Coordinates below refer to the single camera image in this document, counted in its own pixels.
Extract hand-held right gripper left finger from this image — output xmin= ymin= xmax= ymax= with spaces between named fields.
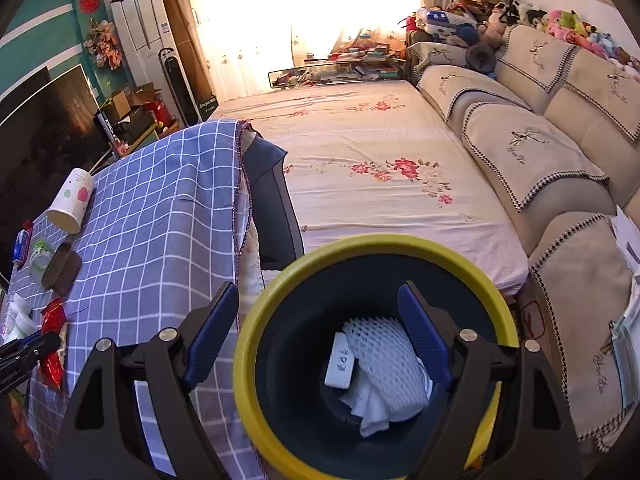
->
xmin=52 ymin=281 xmax=241 ymax=480

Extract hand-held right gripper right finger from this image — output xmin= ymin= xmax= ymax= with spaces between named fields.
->
xmin=397 ymin=281 xmax=583 ymax=480

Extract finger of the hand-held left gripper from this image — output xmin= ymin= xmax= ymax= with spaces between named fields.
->
xmin=0 ymin=330 xmax=61 ymax=393

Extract red wrapper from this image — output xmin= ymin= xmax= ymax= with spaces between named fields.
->
xmin=40 ymin=297 xmax=68 ymax=393

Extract white foam net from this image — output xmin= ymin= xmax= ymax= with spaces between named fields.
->
xmin=345 ymin=316 xmax=432 ymax=411

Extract small white box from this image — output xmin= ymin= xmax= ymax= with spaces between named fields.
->
xmin=324 ymin=332 xmax=357 ymax=390

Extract white tissue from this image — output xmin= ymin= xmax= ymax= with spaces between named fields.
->
xmin=340 ymin=370 xmax=433 ymax=438

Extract brown box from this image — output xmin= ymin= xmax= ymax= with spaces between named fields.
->
xmin=41 ymin=242 xmax=83 ymax=296

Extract green white yogurt cup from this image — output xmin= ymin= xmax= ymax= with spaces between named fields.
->
xmin=28 ymin=239 xmax=56 ymax=278

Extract black yellow-rimmed trash bin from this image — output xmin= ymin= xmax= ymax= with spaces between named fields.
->
xmin=232 ymin=234 xmax=521 ymax=480

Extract white dotted paper cup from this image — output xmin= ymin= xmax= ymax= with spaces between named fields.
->
xmin=46 ymin=168 xmax=95 ymax=234

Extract blue tissue pack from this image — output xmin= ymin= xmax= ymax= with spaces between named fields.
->
xmin=12 ymin=230 xmax=32 ymax=263

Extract red tray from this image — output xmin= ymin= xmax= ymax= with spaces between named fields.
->
xmin=10 ymin=220 xmax=35 ymax=271

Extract blue checked tablecloth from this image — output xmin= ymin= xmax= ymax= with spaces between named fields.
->
xmin=0 ymin=119 xmax=266 ymax=476

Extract dark blue chair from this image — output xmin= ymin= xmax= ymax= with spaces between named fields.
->
xmin=240 ymin=127 xmax=306 ymax=271

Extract clear plastic document bag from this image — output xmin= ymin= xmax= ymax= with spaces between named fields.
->
xmin=607 ymin=305 xmax=640 ymax=411

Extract large flat television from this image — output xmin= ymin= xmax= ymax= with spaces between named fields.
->
xmin=0 ymin=63 xmax=112 ymax=261

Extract floral bed sheet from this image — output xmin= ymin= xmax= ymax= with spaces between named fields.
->
xmin=210 ymin=80 xmax=531 ymax=296

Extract white papers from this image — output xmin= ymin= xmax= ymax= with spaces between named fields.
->
xmin=610 ymin=205 xmax=640 ymax=276

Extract tall black box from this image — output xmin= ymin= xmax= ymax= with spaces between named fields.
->
xmin=97 ymin=110 xmax=121 ymax=146

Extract green box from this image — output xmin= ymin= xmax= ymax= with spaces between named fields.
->
xmin=195 ymin=92 xmax=218 ymax=121

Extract open cardboard boxes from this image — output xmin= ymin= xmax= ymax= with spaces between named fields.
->
xmin=95 ymin=82 xmax=166 ymax=136

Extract black television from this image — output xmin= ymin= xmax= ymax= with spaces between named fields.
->
xmin=0 ymin=66 xmax=51 ymax=108

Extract black tower fan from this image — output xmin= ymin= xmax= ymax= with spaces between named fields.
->
xmin=157 ymin=46 xmax=198 ymax=128

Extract beige sofa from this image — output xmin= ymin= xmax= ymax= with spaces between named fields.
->
xmin=407 ymin=22 xmax=640 ymax=456

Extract cluttered glass coffee table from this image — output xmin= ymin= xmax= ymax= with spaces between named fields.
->
xmin=267 ymin=45 xmax=408 ymax=91

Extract dark neck pillow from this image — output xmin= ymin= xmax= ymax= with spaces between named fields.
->
xmin=465 ymin=42 xmax=497 ymax=73

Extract sheer embroidered curtain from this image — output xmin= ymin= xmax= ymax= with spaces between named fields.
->
xmin=167 ymin=0 xmax=458 ymax=106

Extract hanging flower garland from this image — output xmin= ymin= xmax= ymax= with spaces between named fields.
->
xmin=84 ymin=19 xmax=123 ymax=71

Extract white standing air conditioner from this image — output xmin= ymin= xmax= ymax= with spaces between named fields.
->
xmin=110 ymin=0 xmax=178 ymax=126

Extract star print bag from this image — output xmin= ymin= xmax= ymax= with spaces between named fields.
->
xmin=416 ymin=6 xmax=478 ymax=33

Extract row of plush toys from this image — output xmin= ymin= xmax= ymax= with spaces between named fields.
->
xmin=480 ymin=0 xmax=640 ymax=68

